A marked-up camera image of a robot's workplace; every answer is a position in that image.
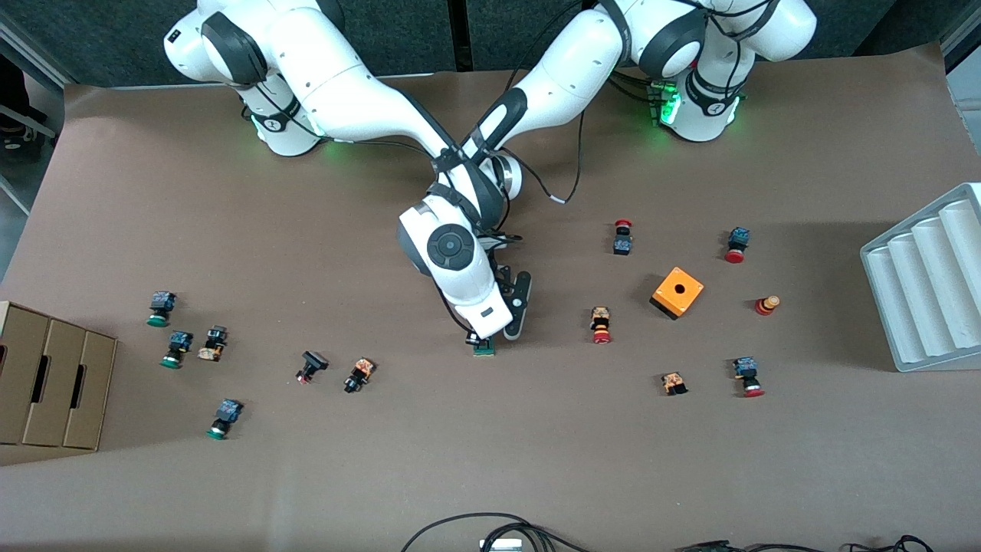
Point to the black selector switch orange base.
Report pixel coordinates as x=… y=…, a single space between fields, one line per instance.
x=360 y=372
x=212 y=346

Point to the green load switch white lever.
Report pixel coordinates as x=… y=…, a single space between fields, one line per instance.
x=484 y=351

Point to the black flat button red base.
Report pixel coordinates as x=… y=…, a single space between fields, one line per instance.
x=314 y=360

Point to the grey aluminium frame rail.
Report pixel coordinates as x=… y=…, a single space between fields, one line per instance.
x=964 y=34
x=31 y=50

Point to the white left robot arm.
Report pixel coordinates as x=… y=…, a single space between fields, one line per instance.
x=559 y=84

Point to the red button orange base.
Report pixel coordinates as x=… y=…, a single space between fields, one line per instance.
x=600 y=322

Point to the green mushroom button blue base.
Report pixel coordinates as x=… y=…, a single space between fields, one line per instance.
x=162 y=300
x=228 y=412
x=179 y=342

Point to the black chair base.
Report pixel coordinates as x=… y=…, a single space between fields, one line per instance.
x=23 y=138

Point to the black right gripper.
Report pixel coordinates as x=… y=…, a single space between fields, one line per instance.
x=482 y=343

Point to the brown cardboard box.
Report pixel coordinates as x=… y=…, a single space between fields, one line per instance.
x=46 y=383

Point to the small orange contact block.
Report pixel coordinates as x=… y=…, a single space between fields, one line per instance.
x=674 y=382

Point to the red yellow button head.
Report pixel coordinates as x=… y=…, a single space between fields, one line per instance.
x=766 y=306

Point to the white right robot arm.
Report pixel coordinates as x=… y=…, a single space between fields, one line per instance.
x=345 y=92

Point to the brown paper table cover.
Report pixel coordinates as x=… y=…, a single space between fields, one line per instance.
x=490 y=445

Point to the orange button enclosure box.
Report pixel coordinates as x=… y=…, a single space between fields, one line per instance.
x=677 y=291

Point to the small white device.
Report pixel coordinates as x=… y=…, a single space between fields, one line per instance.
x=502 y=545

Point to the white ribbed plastic tray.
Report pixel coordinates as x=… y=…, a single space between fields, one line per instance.
x=927 y=291

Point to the small red button blue base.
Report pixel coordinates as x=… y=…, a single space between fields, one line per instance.
x=622 y=244

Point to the red mushroom button blue base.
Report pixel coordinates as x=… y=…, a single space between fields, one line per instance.
x=746 y=372
x=737 y=244

